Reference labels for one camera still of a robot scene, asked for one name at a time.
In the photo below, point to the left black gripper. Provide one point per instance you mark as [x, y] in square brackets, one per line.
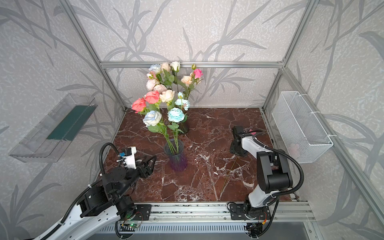
[142, 168]

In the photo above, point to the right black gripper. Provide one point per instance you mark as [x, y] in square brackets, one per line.
[237, 144]

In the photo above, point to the blue purple glass vase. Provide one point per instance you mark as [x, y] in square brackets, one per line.
[178, 161]

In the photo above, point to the red smoky glass vase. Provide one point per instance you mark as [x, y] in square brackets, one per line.
[184, 127]

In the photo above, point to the coral pink rose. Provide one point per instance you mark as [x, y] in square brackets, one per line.
[152, 97]
[139, 105]

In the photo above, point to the magenta pink rose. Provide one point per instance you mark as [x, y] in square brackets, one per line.
[198, 73]

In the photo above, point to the white blue rose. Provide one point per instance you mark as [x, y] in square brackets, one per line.
[155, 69]

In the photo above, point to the cream peach rose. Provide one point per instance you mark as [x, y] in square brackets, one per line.
[165, 67]

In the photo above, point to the light blue peony spray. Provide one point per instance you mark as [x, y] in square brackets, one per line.
[176, 115]

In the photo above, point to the pale pink peony spray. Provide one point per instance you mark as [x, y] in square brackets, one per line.
[154, 86]

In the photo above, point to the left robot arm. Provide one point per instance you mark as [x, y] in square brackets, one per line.
[105, 201]

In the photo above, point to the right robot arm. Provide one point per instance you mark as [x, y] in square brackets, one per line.
[278, 174]

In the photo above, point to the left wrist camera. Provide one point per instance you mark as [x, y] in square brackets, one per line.
[127, 158]

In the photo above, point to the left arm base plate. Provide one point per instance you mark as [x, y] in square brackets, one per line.
[141, 213]

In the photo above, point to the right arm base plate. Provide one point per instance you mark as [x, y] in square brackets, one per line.
[245, 212]

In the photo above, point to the white wire mesh basket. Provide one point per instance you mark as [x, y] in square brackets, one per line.
[304, 136]

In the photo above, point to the clear plastic wall tray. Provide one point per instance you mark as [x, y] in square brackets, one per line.
[48, 141]

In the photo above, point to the aluminium frame rail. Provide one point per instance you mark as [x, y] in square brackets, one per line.
[184, 64]

